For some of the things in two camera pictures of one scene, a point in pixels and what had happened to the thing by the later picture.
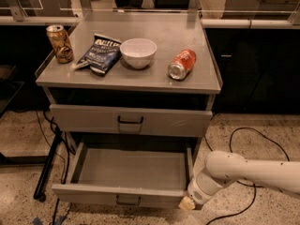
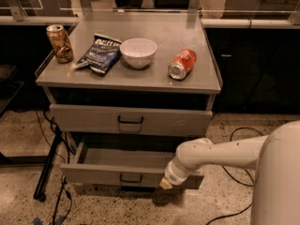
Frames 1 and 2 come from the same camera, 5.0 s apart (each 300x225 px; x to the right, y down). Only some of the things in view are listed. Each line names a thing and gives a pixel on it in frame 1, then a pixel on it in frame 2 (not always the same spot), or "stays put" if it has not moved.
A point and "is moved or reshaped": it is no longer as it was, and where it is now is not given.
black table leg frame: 44,161 stays put
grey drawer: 128,175 is moved or reshaped
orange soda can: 182,64 stays put
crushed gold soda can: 59,39 stays put
